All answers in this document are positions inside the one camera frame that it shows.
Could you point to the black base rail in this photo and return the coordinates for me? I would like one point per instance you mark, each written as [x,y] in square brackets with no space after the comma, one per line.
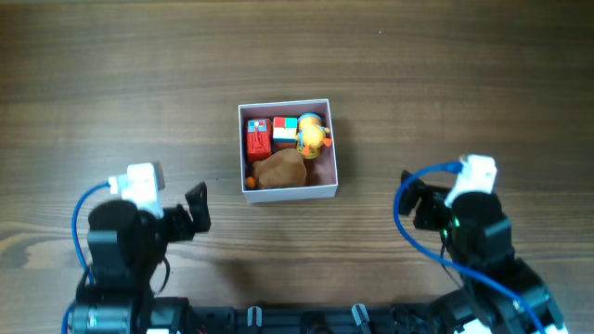
[357,319]

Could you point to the multicoloured puzzle cube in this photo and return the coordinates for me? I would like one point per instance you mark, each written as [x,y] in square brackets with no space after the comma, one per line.
[285,130]

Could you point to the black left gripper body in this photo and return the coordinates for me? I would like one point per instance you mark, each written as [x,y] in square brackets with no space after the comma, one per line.
[176,221]

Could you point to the brown plush capybara toy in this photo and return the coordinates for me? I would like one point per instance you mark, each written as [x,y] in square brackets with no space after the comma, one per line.
[283,169]

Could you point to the white cardboard box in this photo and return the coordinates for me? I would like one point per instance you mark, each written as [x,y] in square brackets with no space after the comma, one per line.
[322,176]

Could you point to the red toy truck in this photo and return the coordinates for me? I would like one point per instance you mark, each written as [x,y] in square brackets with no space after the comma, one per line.
[259,139]

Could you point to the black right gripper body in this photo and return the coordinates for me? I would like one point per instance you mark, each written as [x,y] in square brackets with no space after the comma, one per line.
[428,210]

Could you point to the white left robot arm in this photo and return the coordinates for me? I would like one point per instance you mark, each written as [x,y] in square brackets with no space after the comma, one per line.
[127,244]

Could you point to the yellow duck toy blue hat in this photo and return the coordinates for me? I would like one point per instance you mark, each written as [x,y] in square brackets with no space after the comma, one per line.
[312,133]

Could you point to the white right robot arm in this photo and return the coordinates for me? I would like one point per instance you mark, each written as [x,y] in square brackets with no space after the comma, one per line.
[477,234]

